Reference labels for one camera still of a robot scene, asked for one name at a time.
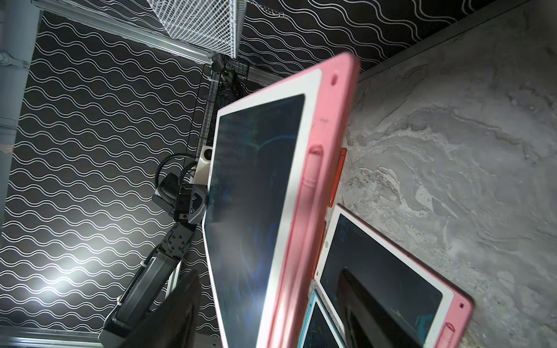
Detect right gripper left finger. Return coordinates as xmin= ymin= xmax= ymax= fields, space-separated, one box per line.
xmin=120 ymin=271 xmax=201 ymax=348

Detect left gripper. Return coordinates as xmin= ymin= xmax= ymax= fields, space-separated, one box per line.
xmin=152 ymin=173 xmax=208 ymax=225

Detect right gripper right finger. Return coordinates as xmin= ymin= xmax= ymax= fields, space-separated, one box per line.
xmin=337 ymin=268 xmax=420 ymax=348

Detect blue white writing tablet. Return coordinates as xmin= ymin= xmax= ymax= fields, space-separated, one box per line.
xmin=297 ymin=290 xmax=345 ymax=348

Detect pink white writing tablet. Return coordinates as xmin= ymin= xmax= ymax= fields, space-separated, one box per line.
xmin=314 ymin=204 xmax=474 ymax=347
xmin=202 ymin=52 xmax=360 ymax=347

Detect red writing tablet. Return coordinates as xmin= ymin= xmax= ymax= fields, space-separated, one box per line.
xmin=312 ymin=220 xmax=327 ymax=278
xmin=328 ymin=147 xmax=348 ymax=208

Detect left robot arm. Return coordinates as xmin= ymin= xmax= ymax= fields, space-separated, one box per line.
xmin=99 ymin=153 xmax=207 ymax=347

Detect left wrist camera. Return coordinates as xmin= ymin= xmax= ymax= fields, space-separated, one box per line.
xmin=191 ymin=145 xmax=213 ymax=186

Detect black wire wall basket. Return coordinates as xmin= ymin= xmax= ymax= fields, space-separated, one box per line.
xmin=188 ymin=54 xmax=249 ymax=157

